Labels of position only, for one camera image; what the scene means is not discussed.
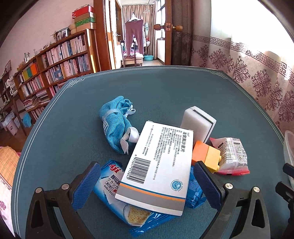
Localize green box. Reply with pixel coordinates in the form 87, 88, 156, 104
75, 18, 96, 27

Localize wooden chair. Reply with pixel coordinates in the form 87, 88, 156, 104
119, 40, 143, 67

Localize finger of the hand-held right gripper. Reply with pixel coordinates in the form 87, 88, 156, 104
275, 181, 294, 230
283, 163, 294, 177

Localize beige box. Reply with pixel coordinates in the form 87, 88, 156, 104
76, 22, 96, 32

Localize white storage bins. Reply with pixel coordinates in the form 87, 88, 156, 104
1, 113, 21, 136

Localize white plastic container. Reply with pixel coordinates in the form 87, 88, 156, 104
283, 131, 294, 166

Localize red and white snack packet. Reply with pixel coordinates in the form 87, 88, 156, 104
209, 137, 250, 175

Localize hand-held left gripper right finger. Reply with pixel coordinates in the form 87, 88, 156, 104
193, 161, 271, 239

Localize brown curtain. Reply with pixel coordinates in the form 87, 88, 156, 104
172, 0, 194, 67

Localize orange plaid blanket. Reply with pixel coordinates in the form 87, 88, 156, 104
0, 146, 21, 185

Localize white medicine box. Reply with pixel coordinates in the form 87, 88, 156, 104
115, 121, 195, 216

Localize blue cracker packet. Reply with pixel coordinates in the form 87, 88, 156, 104
93, 160, 175, 238

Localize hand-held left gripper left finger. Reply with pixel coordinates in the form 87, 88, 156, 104
25, 161, 101, 239

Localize orange and yellow toy block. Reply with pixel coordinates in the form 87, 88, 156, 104
191, 141, 221, 173

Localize floral bed sheet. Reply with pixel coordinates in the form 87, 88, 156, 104
0, 170, 15, 230

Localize blue patterned snack packet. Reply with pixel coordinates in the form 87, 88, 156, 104
185, 166, 206, 209

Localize wooden door with knobs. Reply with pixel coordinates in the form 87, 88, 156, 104
153, 0, 183, 65

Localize wooden shelf unit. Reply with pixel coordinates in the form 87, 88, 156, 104
0, 60, 26, 136

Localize blue knit pouch white ribbon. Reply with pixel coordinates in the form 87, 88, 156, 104
99, 96, 140, 155

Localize hanging mauve pants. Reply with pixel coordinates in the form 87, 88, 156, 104
125, 19, 144, 57

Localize beige patterned curtain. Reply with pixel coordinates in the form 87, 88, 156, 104
190, 34, 294, 138

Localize picture frame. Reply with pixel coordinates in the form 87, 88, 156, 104
56, 28, 69, 41

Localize white sponge block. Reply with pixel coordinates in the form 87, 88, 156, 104
180, 106, 217, 143

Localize tall wooden bookcase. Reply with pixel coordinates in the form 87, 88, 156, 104
37, 29, 100, 97

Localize red box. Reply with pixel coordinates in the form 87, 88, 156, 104
72, 6, 95, 19

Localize blue plastic stool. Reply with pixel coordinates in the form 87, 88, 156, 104
22, 113, 33, 128

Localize low wooden bookcase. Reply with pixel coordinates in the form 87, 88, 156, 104
13, 57, 52, 121

